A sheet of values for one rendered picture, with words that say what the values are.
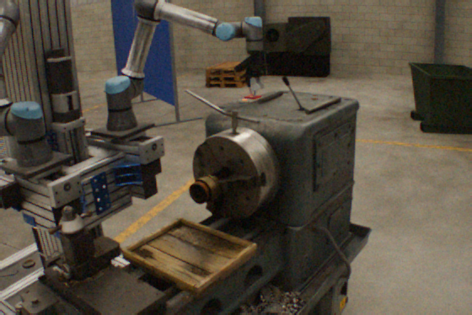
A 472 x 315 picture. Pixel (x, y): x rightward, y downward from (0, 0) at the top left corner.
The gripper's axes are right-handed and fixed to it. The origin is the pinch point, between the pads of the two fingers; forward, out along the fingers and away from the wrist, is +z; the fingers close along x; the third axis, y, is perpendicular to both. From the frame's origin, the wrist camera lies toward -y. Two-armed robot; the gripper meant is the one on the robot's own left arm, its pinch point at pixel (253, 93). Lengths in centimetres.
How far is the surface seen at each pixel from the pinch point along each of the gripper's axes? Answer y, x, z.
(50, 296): 9, -118, 37
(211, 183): 26, -60, 17
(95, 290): 25, -111, 31
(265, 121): 27.4, -31.0, 2.7
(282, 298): 42, -42, 71
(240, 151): 30, -50, 8
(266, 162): 37, -44, 13
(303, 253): 43, -29, 56
